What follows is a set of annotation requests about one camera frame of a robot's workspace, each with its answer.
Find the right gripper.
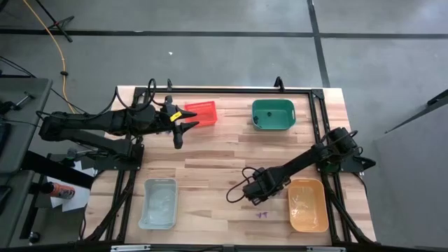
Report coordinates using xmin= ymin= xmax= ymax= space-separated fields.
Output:
xmin=241 ymin=167 xmax=292 ymax=207

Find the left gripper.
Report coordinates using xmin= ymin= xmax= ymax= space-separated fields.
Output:
xmin=153 ymin=95 xmax=200 ymax=150

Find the green plastic bin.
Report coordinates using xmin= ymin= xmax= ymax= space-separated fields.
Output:
xmin=251 ymin=99 xmax=297 ymax=132

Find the red plastic mesh basket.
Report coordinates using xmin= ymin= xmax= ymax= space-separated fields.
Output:
xmin=184 ymin=100 xmax=218 ymax=127

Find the orange plastic bin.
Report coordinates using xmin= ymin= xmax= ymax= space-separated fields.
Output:
xmin=288 ymin=178 xmax=330 ymax=233

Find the clear plastic bin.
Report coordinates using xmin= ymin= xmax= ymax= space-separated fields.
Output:
xmin=139 ymin=178 xmax=179 ymax=231

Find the white paper sheet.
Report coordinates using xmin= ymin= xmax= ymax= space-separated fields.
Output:
xmin=47 ymin=159 xmax=97 ymax=213

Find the black diagonal beam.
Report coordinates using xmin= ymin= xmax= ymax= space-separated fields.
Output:
xmin=22 ymin=150 xmax=95 ymax=190

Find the orange spray can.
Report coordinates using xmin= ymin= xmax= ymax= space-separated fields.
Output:
xmin=41 ymin=181 xmax=76 ymax=200

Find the black tripod stand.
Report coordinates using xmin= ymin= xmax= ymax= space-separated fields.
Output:
xmin=33 ymin=0 xmax=76 ymax=43

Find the grey side table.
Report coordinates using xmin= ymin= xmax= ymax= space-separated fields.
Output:
xmin=0 ymin=77 xmax=53 ymax=176

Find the black slanted bar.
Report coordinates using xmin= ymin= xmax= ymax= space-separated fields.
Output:
xmin=384 ymin=89 xmax=448 ymax=134

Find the left wrist camera yellow sticker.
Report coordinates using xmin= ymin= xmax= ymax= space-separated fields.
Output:
xmin=164 ymin=104 xmax=185 ymax=123

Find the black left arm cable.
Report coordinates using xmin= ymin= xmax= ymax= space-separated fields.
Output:
xmin=111 ymin=77 xmax=169 ymax=113

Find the silver metal bracket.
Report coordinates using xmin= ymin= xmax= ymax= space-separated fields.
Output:
xmin=307 ymin=246 xmax=346 ymax=252
xmin=111 ymin=244 xmax=151 ymax=252

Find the thin black floor cable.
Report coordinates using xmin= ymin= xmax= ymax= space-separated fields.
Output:
xmin=0 ymin=55 xmax=113 ymax=136

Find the yellow floor cable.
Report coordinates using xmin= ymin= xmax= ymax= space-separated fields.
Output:
xmin=21 ymin=0 xmax=85 ymax=136

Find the black metal handle tool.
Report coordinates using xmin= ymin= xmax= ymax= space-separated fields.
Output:
xmin=0 ymin=91 xmax=36 ymax=115

